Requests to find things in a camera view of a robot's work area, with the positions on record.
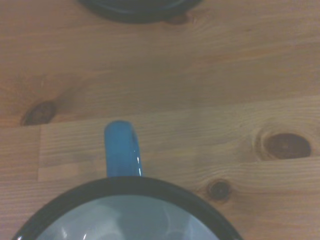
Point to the blue enamel mug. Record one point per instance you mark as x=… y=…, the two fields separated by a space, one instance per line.
x=122 y=150

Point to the wooden mug tree black base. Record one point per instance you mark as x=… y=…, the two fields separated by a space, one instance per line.
x=140 y=17

